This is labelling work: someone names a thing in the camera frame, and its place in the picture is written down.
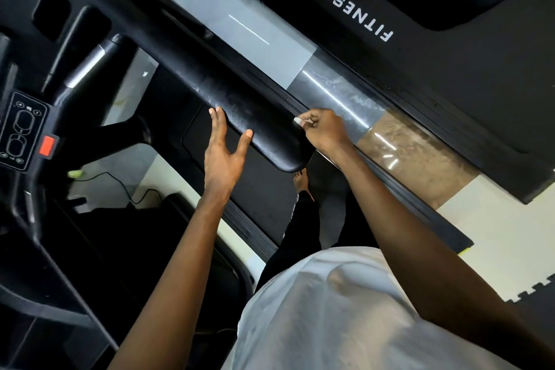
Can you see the yellow-green plug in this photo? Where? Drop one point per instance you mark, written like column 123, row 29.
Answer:
column 76, row 173

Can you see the person's right hand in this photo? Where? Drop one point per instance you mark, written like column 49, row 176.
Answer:
column 324, row 129

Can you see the black striped trousers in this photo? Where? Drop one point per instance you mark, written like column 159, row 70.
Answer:
column 299, row 240

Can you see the person's right forearm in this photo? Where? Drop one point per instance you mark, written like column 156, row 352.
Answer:
column 433, row 261

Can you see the person's bare foot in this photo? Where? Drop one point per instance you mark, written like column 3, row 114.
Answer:
column 301, row 181

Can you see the person's left hand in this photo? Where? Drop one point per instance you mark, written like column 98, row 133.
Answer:
column 224, row 162

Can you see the black treadmill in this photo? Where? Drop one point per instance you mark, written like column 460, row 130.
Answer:
column 433, row 44
column 130, row 79

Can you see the person's left forearm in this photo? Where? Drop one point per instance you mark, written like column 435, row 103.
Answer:
column 169, row 296

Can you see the black interlocking foam mat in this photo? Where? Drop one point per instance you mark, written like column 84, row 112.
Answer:
column 539, row 300

